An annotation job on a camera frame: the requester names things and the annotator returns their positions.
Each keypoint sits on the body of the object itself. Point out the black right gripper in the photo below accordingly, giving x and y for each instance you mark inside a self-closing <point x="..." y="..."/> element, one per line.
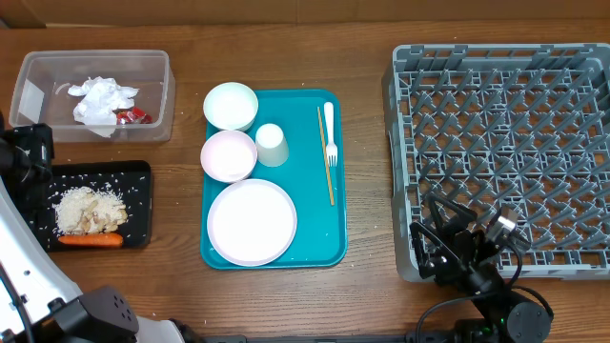
<point x="445" y="260"/>

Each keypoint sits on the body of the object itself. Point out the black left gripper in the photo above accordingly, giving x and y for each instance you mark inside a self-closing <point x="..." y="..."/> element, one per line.
<point x="36" y="140"/>

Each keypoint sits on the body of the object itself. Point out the white napkin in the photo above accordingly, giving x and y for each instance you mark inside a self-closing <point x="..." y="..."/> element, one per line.
<point x="100" y="98"/>

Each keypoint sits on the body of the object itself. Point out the orange carrot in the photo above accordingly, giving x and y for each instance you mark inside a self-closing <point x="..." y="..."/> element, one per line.
<point x="103" y="240"/>

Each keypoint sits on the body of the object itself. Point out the red snack wrapper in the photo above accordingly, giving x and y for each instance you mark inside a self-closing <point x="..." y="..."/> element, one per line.
<point x="133" y="115"/>

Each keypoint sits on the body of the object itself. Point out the white plastic fork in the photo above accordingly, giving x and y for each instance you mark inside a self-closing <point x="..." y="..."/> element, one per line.
<point x="331" y="148"/>

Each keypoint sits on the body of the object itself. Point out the pink round plate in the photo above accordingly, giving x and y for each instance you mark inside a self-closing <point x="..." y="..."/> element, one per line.
<point x="252" y="222"/>

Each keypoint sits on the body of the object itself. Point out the white paper cup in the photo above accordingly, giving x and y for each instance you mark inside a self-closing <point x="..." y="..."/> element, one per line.
<point x="271" y="145"/>

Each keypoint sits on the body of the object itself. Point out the pink small bowl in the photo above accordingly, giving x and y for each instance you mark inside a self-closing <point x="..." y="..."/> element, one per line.
<point x="228" y="156"/>

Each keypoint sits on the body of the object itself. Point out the white bowl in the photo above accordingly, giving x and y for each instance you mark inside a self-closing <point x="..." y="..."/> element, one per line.
<point x="230" y="106"/>

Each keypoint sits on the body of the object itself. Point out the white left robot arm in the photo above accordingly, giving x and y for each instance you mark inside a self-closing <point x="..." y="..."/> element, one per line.
<point x="39" y="303"/>

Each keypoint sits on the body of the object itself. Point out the black waste tray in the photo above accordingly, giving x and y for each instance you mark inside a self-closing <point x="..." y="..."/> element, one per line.
<point x="130" y="181"/>

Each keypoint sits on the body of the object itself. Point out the grey dishwasher rack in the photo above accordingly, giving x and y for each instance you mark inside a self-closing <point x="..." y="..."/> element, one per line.
<point x="518" y="126"/>

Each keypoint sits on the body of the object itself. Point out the clear plastic bin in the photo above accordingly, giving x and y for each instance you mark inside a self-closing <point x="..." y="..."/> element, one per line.
<point x="41" y="93"/>

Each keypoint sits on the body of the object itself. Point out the rice and peanut pile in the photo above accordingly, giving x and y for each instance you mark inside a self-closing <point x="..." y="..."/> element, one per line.
<point x="84" y="211"/>

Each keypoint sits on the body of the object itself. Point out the teal serving tray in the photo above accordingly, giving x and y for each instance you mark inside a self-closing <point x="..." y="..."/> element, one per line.
<point x="321" y="235"/>

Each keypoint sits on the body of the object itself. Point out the wooden chopstick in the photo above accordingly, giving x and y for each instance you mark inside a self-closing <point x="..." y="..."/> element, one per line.
<point x="326" y="164"/>

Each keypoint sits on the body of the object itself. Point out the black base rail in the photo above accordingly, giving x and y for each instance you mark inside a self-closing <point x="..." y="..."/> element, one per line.
<point x="192" y="337"/>

